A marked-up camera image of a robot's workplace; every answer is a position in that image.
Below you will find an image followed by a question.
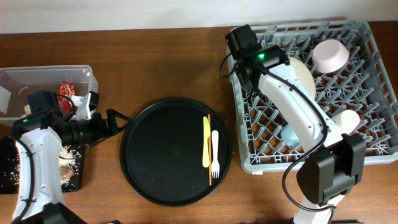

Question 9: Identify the white label on bin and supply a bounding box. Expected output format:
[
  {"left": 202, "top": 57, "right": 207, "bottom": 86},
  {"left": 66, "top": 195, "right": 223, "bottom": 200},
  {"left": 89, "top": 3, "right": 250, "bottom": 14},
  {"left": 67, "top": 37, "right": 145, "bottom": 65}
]
[{"left": 0, "top": 86, "right": 11, "bottom": 114}]

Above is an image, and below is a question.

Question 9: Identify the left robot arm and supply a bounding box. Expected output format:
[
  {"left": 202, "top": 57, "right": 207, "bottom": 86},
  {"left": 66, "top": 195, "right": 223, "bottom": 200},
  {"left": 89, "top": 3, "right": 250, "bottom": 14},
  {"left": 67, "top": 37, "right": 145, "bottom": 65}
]
[{"left": 11, "top": 90, "right": 132, "bottom": 223}]

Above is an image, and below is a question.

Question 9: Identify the clear plastic waste bin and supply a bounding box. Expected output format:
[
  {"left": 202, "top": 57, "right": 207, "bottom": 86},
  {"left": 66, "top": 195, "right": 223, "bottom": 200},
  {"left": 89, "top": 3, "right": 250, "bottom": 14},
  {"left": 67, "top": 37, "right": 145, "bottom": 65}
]
[{"left": 1, "top": 65, "right": 98, "bottom": 127}]

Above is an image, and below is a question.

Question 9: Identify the red snack wrapper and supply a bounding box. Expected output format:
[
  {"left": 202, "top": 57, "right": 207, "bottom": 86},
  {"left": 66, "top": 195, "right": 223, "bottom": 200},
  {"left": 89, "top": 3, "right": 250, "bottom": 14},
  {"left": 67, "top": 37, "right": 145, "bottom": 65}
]
[{"left": 57, "top": 82, "right": 75, "bottom": 115}]

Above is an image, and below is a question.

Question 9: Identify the white plastic fork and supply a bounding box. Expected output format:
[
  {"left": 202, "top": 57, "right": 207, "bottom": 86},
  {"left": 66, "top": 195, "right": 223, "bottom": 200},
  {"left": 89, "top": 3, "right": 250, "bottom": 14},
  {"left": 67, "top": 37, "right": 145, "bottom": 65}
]
[{"left": 211, "top": 130, "right": 220, "bottom": 179}]

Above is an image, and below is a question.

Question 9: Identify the small pink plate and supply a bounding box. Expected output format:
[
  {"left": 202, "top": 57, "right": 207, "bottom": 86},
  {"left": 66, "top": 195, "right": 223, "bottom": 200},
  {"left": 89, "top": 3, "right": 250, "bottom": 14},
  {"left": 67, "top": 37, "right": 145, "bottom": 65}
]
[{"left": 312, "top": 39, "right": 349, "bottom": 73}]

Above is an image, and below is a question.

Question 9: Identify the round black serving tray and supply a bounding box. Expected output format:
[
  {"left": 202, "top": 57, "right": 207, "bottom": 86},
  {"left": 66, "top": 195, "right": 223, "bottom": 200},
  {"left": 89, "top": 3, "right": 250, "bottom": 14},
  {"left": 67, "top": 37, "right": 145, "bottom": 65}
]
[{"left": 119, "top": 98, "right": 233, "bottom": 207}]

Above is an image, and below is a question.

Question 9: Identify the blue cup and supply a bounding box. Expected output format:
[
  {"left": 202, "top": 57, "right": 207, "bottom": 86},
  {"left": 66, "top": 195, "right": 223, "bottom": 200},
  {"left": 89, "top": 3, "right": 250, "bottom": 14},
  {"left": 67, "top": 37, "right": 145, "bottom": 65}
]
[{"left": 280, "top": 124, "right": 300, "bottom": 147}]

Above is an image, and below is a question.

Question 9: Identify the orange chopstick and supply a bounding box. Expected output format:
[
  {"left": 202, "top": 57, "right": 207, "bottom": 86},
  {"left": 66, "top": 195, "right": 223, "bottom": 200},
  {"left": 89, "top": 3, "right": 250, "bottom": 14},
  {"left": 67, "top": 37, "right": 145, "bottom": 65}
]
[{"left": 208, "top": 114, "right": 212, "bottom": 186}]

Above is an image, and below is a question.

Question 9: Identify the white rice pile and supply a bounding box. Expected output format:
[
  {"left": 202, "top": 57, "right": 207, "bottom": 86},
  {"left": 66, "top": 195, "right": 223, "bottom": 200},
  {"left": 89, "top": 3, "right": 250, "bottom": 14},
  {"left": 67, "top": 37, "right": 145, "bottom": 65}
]
[{"left": 9, "top": 146, "right": 81, "bottom": 187}]

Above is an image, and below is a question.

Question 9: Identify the large beige plate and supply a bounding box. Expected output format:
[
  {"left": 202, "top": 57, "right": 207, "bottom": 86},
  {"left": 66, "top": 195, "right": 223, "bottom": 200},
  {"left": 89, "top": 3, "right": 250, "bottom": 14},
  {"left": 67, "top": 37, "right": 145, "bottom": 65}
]
[{"left": 289, "top": 57, "right": 316, "bottom": 99}]

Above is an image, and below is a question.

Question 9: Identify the black rectangular tray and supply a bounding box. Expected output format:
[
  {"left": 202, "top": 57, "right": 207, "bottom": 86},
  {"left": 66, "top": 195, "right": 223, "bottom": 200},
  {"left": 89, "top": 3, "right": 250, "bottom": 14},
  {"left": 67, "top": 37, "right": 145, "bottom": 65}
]
[{"left": 1, "top": 137, "right": 85, "bottom": 194}]

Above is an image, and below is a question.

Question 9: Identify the white cup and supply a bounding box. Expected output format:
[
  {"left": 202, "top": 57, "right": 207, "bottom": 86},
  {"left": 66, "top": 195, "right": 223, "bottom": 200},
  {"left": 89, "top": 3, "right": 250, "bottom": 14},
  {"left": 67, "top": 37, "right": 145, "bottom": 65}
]
[{"left": 331, "top": 110, "right": 360, "bottom": 134}]

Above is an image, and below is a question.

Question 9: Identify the grey dishwasher rack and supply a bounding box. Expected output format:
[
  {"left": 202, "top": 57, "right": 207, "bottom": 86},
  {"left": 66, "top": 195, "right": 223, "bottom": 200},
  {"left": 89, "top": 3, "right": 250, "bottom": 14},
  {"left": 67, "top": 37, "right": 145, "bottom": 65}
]
[{"left": 229, "top": 21, "right": 397, "bottom": 175}]

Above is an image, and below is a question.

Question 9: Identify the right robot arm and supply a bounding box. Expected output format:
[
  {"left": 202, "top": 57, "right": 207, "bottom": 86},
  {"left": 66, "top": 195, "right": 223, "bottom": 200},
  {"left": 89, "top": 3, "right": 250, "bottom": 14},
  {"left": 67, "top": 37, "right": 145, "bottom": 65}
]
[{"left": 225, "top": 24, "right": 366, "bottom": 223}]

